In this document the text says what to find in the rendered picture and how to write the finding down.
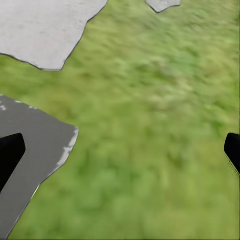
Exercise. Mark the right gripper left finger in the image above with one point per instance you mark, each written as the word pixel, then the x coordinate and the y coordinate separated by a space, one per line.
pixel 12 149

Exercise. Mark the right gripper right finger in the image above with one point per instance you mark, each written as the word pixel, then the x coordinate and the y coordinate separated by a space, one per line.
pixel 232 149

